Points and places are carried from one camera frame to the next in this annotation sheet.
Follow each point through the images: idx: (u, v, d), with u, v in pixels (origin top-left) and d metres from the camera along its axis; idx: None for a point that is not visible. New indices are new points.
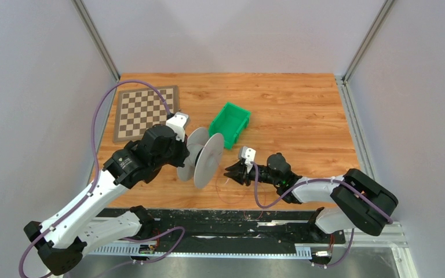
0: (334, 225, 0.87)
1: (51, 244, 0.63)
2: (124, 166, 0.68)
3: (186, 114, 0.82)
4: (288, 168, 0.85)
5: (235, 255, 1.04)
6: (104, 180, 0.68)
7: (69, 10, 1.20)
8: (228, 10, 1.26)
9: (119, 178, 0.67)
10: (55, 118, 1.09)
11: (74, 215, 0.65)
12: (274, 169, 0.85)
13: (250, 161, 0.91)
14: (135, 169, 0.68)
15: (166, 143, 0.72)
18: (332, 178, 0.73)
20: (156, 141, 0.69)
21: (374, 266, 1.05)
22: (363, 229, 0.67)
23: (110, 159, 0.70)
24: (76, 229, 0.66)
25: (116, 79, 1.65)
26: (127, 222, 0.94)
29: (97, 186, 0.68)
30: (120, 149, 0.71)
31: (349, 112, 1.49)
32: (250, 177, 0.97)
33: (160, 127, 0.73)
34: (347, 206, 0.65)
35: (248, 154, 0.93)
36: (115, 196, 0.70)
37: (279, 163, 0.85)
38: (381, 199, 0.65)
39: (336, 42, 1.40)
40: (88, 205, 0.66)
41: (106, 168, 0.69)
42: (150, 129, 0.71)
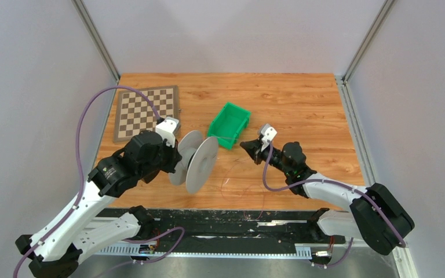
0: (335, 226, 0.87)
1: (41, 259, 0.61)
2: (109, 176, 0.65)
3: (176, 119, 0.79)
4: (303, 159, 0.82)
5: (235, 255, 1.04)
6: (90, 191, 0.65)
7: (69, 11, 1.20)
8: (228, 10, 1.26)
9: (104, 189, 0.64)
10: (55, 118, 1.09)
11: (62, 229, 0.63)
12: (289, 157, 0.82)
13: (267, 139, 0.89)
14: (121, 179, 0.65)
15: (153, 150, 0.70)
18: (354, 187, 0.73)
20: (142, 147, 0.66)
21: (374, 267, 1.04)
22: (371, 244, 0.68)
23: (95, 169, 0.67)
24: (65, 242, 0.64)
25: (116, 79, 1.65)
26: (125, 225, 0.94)
29: (82, 198, 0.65)
30: (105, 158, 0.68)
31: (349, 112, 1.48)
32: (261, 156, 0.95)
33: (148, 133, 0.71)
34: (364, 222, 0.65)
35: (267, 132, 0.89)
36: (102, 206, 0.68)
37: (295, 152, 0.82)
38: (400, 220, 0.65)
39: (336, 41, 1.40)
40: (76, 218, 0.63)
41: (91, 179, 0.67)
42: (137, 136, 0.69)
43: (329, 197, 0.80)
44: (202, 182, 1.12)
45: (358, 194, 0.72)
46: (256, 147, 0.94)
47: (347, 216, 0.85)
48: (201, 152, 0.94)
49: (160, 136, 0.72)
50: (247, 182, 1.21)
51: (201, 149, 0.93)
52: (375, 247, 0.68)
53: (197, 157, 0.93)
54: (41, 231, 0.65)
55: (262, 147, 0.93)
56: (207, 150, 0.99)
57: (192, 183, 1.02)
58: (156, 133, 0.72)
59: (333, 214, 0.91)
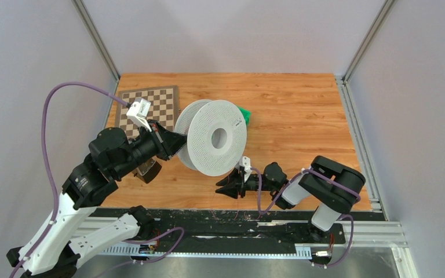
0: (325, 216, 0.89)
1: (29, 273, 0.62)
2: (81, 187, 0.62)
3: (139, 99, 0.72)
4: (284, 178, 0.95)
5: (235, 255, 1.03)
6: (64, 205, 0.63)
7: (68, 10, 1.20)
8: (227, 10, 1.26)
9: (78, 202, 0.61)
10: (55, 117, 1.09)
11: (44, 244, 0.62)
12: (272, 179, 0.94)
13: (249, 167, 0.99)
14: (94, 189, 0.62)
15: (118, 152, 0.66)
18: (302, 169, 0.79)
20: (102, 154, 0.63)
21: (374, 266, 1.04)
22: (336, 209, 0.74)
23: (68, 180, 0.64)
24: (52, 254, 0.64)
25: (116, 79, 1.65)
26: (124, 226, 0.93)
29: (59, 212, 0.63)
30: (77, 166, 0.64)
31: (349, 112, 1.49)
32: (246, 186, 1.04)
33: (107, 135, 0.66)
34: (315, 190, 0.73)
35: (245, 162, 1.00)
36: (83, 216, 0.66)
37: (276, 172, 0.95)
38: (345, 178, 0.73)
39: (336, 41, 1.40)
40: (55, 232, 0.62)
41: (65, 191, 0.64)
42: (95, 142, 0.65)
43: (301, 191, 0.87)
44: (241, 147, 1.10)
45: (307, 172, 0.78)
46: (239, 182, 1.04)
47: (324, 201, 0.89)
48: (201, 127, 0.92)
49: (121, 135, 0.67)
50: None
51: (196, 124, 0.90)
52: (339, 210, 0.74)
53: (199, 134, 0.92)
54: (27, 245, 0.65)
55: (245, 177, 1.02)
56: (211, 122, 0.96)
57: (225, 157, 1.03)
58: (118, 131, 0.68)
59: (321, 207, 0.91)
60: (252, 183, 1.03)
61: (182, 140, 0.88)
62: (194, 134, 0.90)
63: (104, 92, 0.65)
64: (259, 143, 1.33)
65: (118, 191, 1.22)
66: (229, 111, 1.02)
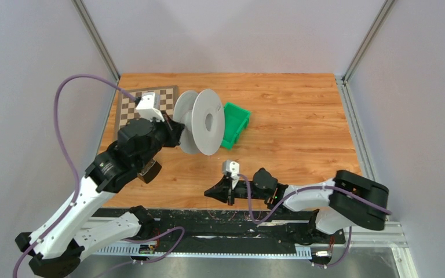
0: (334, 225, 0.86)
1: (40, 257, 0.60)
2: (106, 171, 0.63)
3: (150, 92, 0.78)
4: (276, 183, 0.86)
5: (235, 255, 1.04)
6: (86, 188, 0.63)
7: (68, 10, 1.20)
8: (227, 10, 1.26)
9: (101, 186, 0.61)
10: (55, 119, 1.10)
11: (61, 226, 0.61)
12: (263, 187, 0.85)
13: (236, 174, 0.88)
14: (119, 174, 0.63)
15: (143, 139, 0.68)
18: (323, 185, 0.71)
20: (131, 139, 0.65)
21: (374, 267, 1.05)
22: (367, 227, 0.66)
23: (91, 165, 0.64)
24: (65, 238, 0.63)
25: (116, 79, 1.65)
26: (126, 223, 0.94)
29: (80, 195, 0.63)
30: (101, 152, 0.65)
31: (349, 112, 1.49)
32: (234, 194, 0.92)
33: (132, 125, 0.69)
34: (347, 211, 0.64)
35: (232, 167, 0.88)
36: (102, 202, 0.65)
37: (266, 180, 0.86)
38: (373, 193, 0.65)
39: (336, 41, 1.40)
40: (75, 215, 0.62)
41: (88, 175, 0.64)
42: (123, 128, 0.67)
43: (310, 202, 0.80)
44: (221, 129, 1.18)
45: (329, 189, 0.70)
46: (226, 186, 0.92)
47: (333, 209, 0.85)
48: (198, 117, 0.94)
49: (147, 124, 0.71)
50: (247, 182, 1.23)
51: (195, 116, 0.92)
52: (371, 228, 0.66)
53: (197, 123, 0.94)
54: (40, 229, 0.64)
55: (233, 184, 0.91)
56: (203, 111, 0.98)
57: (214, 139, 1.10)
58: (141, 121, 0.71)
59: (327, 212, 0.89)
60: (241, 190, 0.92)
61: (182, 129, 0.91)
62: (196, 123, 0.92)
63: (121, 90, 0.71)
64: (259, 143, 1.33)
65: (118, 191, 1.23)
66: (211, 95, 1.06)
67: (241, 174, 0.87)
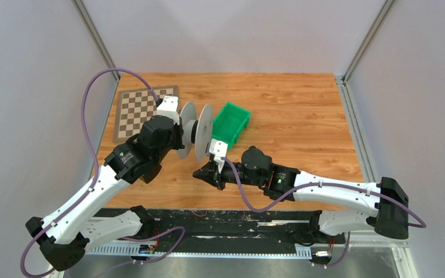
0: (342, 228, 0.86)
1: (53, 240, 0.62)
2: (125, 161, 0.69)
3: (175, 97, 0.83)
4: (269, 163, 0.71)
5: (235, 255, 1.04)
6: (105, 176, 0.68)
7: (68, 11, 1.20)
8: (228, 10, 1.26)
9: (121, 172, 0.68)
10: (55, 118, 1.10)
11: (76, 211, 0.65)
12: (255, 168, 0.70)
13: (220, 156, 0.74)
14: (137, 164, 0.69)
15: (165, 135, 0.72)
18: (369, 190, 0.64)
20: (154, 134, 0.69)
21: (374, 267, 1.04)
22: (388, 235, 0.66)
23: (112, 154, 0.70)
24: (77, 225, 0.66)
25: (116, 79, 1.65)
26: (128, 221, 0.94)
29: (97, 182, 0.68)
30: (121, 143, 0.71)
31: (349, 112, 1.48)
32: (222, 178, 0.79)
33: (157, 119, 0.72)
34: (394, 225, 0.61)
35: (218, 148, 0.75)
36: (116, 191, 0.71)
37: (256, 158, 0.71)
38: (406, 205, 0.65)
39: (336, 42, 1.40)
40: (91, 200, 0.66)
41: (108, 163, 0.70)
42: (148, 122, 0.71)
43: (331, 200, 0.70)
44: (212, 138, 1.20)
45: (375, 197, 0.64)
46: (212, 169, 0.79)
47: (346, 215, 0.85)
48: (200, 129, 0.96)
49: (170, 121, 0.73)
50: None
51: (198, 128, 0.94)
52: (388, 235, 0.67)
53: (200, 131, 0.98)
54: (53, 214, 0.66)
55: (219, 168, 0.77)
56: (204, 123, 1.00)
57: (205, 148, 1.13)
58: (166, 117, 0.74)
59: (335, 215, 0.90)
60: (230, 174, 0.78)
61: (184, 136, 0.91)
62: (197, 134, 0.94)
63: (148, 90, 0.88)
64: (259, 143, 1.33)
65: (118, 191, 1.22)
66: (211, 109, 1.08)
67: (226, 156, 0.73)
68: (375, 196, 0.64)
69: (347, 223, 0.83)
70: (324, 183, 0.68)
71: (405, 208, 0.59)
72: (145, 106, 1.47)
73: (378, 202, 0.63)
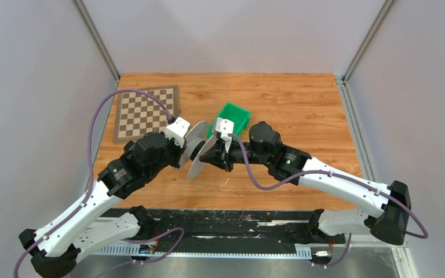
0: (340, 228, 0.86)
1: (44, 253, 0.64)
2: (118, 178, 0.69)
3: (188, 122, 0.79)
4: (275, 139, 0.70)
5: (235, 255, 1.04)
6: (98, 191, 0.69)
7: (68, 11, 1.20)
8: (228, 10, 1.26)
9: (113, 189, 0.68)
10: (55, 119, 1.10)
11: (68, 226, 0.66)
12: (261, 143, 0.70)
13: (226, 134, 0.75)
14: (129, 181, 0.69)
15: (158, 153, 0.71)
18: (378, 191, 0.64)
20: (147, 152, 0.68)
21: (374, 267, 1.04)
22: (383, 238, 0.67)
23: (105, 170, 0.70)
24: (69, 238, 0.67)
25: (116, 79, 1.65)
26: (125, 225, 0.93)
29: (90, 197, 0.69)
30: (115, 159, 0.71)
31: (349, 112, 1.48)
32: (230, 158, 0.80)
33: (152, 136, 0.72)
34: (396, 230, 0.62)
35: (223, 126, 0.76)
36: (109, 206, 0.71)
37: (264, 134, 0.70)
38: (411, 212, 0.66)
39: (336, 42, 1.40)
40: (83, 215, 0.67)
41: (101, 179, 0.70)
42: (141, 139, 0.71)
43: (338, 194, 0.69)
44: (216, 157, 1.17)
45: (383, 197, 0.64)
46: (219, 150, 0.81)
47: (346, 215, 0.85)
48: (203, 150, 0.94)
49: (163, 138, 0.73)
50: (246, 182, 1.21)
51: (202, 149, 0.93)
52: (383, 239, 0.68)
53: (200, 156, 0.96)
54: (47, 227, 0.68)
55: (227, 147, 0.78)
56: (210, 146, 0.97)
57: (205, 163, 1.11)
58: (161, 134, 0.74)
59: (335, 214, 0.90)
60: (237, 153, 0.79)
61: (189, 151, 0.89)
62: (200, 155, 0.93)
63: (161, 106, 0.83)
64: None
65: None
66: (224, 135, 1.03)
67: (232, 134, 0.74)
68: (383, 197, 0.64)
69: (346, 223, 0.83)
70: (335, 173, 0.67)
71: (411, 213, 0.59)
72: (145, 106, 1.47)
73: (386, 204, 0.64)
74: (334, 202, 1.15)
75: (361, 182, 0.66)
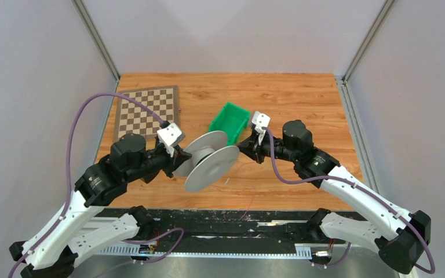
0: (346, 236, 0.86)
1: (32, 267, 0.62)
2: (94, 186, 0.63)
3: (178, 130, 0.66)
4: (306, 137, 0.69)
5: (235, 255, 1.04)
6: (77, 201, 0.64)
7: (68, 11, 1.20)
8: (228, 10, 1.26)
9: (89, 200, 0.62)
10: (55, 119, 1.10)
11: (50, 239, 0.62)
12: (291, 138, 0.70)
13: (261, 127, 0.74)
14: (105, 189, 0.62)
15: (137, 157, 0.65)
18: (398, 214, 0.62)
20: (123, 156, 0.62)
21: (373, 267, 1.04)
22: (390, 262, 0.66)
23: (81, 179, 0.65)
24: (55, 251, 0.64)
25: (116, 79, 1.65)
26: (124, 226, 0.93)
29: (69, 208, 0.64)
30: (91, 165, 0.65)
31: (349, 112, 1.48)
32: (261, 152, 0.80)
33: (129, 138, 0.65)
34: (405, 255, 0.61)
35: (260, 120, 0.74)
36: (91, 216, 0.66)
37: (296, 130, 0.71)
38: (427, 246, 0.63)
39: (336, 41, 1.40)
40: (64, 228, 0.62)
41: (78, 189, 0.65)
42: (117, 143, 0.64)
43: (356, 206, 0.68)
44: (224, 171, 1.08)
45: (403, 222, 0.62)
46: (252, 141, 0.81)
47: (354, 226, 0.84)
48: (207, 161, 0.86)
49: (142, 141, 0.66)
50: (247, 182, 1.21)
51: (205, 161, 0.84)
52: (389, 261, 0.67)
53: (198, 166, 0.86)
54: (32, 240, 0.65)
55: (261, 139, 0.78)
56: (214, 159, 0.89)
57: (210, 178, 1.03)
58: (139, 136, 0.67)
59: (343, 220, 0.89)
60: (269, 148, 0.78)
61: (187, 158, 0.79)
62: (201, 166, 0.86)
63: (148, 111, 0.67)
64: None
65: None
66: (234, 150, 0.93)
67: (267, 128, 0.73)
68: (401, 221, 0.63)
69: (355, 236, 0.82)
70: (358, 186, 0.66)
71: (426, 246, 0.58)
72: (145, 106, 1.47)
73: (402, 229, 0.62)
74: (333, 202, 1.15)
75: (383, 202, 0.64)
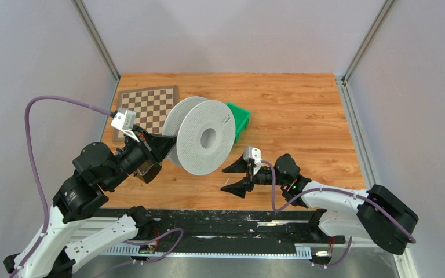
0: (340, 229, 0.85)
1: None
2: (69, 202, 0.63)
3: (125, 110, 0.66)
4: (297, 172, 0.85)
5: (235, 255, 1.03)
6: (55, 218, 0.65)
7: (68, 11, 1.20)
8: (228, 9, 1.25)
9: (67, 216, 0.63)
10: (55, 119, 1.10)
11: (37, 253, 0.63)
12: (284, 173, 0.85)
13: (258, 161, 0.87)
14: (80, 205, 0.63)
15: (102, 169, 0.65)
18: (355, 193, 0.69)
20: (85, 172, 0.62)
21: (374, 267, 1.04)
22: (384, 245, 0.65)
23: (58, 195, 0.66)
24: (44, 264, 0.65)
25: (116, 79, 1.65)
26: (122, 229, 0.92)
29: (49, 225, 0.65)
30: (66, 180, 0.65)
31: (349, 112, 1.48)
32: (255, 179, 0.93)
33: (90, 150, 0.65)
34: (375, 227, 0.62)
35: (255, 154, 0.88)
36: (72, 230, 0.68)
37: (288, 165, 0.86)
38: (403, 218, 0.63)
39: (336, 42, 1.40)
40: (47, 243, 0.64)
41: (55, 205, 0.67)
42: (79, 158, 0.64)
43: (334, 207, 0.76)
44: (229, 148, 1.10)
45: (361, 200, 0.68)
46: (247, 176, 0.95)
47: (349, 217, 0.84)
48: (190, 124, 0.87)
49: (104, 150, 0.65)
50: None
51: (187, 122, 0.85)
52: (386, 247, 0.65)
53: (187, 138, 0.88)
54: (21, 255, 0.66)
55: (255, 171, 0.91)
56: (199, 123, 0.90)
57: (214, 156, 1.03)
58: (100, 146, 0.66)
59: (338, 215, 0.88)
60: (261, 175, 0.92)
61: (171, 142, 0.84)
62: (186, 130, 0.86)
63: (84, 105, 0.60)
64: (259, 143, 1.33)
65: (118, 192, 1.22)
66: (215, 108, 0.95)
67: (264, 160, 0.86)
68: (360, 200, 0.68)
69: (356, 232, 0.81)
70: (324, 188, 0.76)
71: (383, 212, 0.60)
72: (145, 106, 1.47)
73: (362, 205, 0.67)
74: None
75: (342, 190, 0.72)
